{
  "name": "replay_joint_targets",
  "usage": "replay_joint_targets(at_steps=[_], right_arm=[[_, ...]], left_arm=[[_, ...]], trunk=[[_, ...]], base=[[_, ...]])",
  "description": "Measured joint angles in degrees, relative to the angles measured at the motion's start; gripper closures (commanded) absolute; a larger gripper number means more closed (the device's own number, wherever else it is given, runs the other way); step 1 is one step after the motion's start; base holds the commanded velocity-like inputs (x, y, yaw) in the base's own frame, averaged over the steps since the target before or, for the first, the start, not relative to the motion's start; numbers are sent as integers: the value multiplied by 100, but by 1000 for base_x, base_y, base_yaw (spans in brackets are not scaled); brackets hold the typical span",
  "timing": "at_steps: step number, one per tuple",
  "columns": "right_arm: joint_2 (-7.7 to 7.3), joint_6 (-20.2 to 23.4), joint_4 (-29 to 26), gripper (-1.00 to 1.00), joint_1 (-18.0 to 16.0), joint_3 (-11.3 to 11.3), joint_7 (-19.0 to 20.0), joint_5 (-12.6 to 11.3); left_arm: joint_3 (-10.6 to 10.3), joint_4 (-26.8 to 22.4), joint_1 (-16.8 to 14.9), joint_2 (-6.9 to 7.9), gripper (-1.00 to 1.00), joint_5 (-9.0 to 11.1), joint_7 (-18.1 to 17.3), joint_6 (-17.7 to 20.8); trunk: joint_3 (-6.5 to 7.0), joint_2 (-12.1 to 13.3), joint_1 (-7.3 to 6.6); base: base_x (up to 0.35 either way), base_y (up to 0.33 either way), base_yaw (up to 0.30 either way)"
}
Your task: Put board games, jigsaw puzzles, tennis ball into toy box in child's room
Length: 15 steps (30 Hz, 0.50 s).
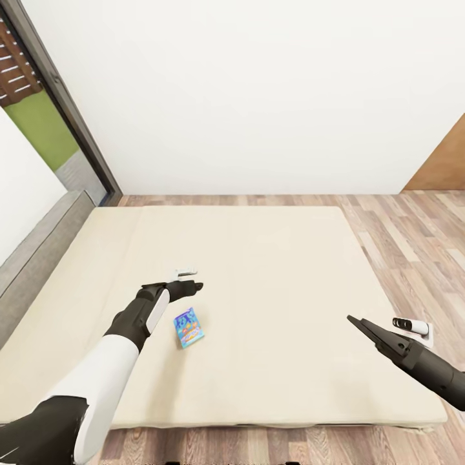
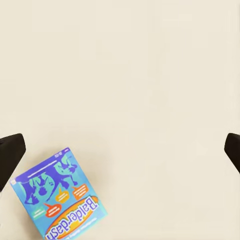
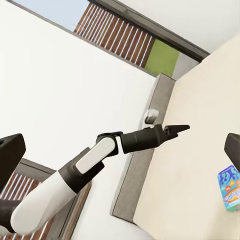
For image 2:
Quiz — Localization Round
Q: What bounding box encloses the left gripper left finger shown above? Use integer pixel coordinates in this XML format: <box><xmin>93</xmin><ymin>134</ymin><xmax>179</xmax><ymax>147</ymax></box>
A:
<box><xmin>0</xmin><ymin>133</ymin><xmax>26</xmax><ymax>193</ymax></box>

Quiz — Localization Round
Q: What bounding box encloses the board game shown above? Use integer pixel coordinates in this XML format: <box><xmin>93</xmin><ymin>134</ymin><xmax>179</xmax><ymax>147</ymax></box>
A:
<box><xmin>9</xmin><ymin>147</ymin><xmax>109</xmax><ymax>240</ymax></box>

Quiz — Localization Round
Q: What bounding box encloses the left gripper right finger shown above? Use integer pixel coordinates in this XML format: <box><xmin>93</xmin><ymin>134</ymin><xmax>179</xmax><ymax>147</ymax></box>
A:
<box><xmin>224</xmin><ymin>133</ymin><xmax>240</xmax><ymax>173</ymax></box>

